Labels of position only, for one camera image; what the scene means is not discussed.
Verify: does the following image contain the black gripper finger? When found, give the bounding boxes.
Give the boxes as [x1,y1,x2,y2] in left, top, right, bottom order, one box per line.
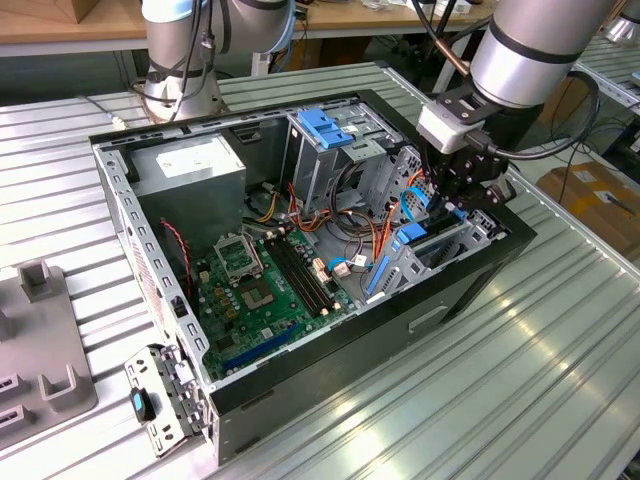
[448,178,517,212]
[421,145,467,217]

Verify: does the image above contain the blue data wire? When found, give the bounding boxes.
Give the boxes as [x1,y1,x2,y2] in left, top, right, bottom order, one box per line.
[398,186,435,225]

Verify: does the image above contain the hard disk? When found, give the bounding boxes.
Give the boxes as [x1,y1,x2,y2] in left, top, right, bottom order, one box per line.
[366,203,471,304]

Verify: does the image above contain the metal disk bay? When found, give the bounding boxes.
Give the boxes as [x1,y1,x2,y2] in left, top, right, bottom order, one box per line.
[362,144,506,306]

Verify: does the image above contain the large cardboard box with labels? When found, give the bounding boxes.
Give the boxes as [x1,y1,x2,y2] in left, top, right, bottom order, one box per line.
[534,160,640,256]

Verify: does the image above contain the grey metal drive cage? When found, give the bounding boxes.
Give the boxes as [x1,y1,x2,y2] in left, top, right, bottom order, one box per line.
[279,97,401,216]

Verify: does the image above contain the blue plastic drive latch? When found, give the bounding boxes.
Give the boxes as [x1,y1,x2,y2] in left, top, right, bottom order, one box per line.
[295,109,354,150]

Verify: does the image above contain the metal slat side table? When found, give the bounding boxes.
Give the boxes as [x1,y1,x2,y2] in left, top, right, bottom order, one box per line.
[569,34,640,109]

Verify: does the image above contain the black RAM slot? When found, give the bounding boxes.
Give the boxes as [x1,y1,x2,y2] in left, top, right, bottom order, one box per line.
[263,240,324,319]
[275,236,334,312]
[269,238,329,316]
[282,234,340,309]

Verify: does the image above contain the black PC case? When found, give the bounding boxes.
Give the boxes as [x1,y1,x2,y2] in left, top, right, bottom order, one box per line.
[88,88,539,466]

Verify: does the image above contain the green motherboard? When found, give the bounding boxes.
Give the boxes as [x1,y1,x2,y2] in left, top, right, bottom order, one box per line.
[192,227,359,381]

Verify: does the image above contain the CPU socket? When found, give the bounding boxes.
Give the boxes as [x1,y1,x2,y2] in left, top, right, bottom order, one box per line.
[236,276,277,312]

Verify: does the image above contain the metal socket cover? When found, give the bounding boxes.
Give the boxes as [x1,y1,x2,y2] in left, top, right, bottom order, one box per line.
[213,233,265,280]

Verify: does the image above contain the blue expansion slot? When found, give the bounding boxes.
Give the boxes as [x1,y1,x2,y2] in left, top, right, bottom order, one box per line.
[222,323,304,374]

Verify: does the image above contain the grey power supply unit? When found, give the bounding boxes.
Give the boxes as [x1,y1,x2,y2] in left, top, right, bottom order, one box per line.
[127,134,247,256]

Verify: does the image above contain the small brown box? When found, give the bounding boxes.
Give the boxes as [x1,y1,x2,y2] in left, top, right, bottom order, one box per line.
[69,0,145,24]

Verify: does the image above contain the black blue latch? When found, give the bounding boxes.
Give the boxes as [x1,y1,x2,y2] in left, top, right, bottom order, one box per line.
[128,387,155,424]

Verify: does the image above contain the wooden desk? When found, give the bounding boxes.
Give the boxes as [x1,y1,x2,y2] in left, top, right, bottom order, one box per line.
[0,0,501,56]

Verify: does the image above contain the grey parts rack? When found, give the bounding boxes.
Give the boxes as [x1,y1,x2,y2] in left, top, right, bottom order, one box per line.
[0,259,99,441]

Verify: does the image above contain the black camera cable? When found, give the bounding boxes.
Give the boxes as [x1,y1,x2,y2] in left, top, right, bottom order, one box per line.
[479,69,602,162]

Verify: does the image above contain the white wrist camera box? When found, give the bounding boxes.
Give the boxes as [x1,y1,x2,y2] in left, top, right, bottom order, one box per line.
[417,82,501,155]

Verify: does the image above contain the short blue wire white plug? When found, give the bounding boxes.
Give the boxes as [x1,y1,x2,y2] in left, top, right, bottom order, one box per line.
[327,254,371,277]

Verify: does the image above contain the orange yellow wire bundle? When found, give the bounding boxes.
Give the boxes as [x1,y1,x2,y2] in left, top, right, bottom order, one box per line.
[287,179,396,271]

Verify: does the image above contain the yellow power wires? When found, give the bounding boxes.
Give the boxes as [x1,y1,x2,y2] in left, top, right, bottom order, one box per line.
[244,182,281,224]

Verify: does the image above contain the red black fan wire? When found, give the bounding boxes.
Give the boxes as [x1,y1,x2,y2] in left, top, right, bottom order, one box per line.
[159,217,195,302]

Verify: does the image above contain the grey cable with white plug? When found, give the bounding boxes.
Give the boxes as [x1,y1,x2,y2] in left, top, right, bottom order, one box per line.
[79,93,126,130]

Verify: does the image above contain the metal rear bracket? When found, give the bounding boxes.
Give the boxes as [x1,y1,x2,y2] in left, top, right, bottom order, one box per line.
[123,343,211,459]

